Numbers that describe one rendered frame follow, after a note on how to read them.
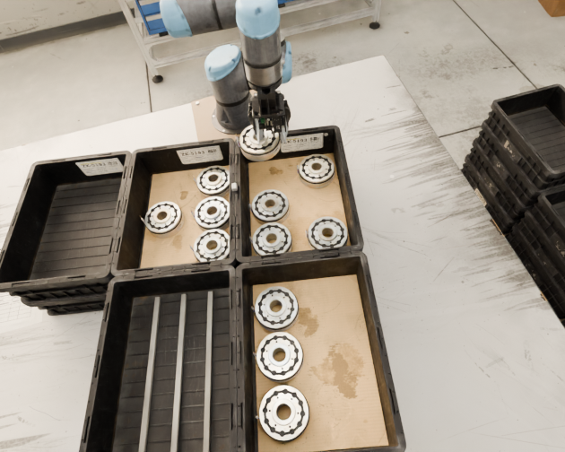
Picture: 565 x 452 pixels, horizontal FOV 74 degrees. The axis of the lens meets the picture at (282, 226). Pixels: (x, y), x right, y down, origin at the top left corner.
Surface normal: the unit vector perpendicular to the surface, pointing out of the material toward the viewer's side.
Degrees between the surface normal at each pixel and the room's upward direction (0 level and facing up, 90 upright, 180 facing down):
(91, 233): 0
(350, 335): 0
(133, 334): 0
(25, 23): 90
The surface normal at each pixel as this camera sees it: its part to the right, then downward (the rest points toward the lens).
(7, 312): -0.09, -0.51
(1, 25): 0.25, 0.82
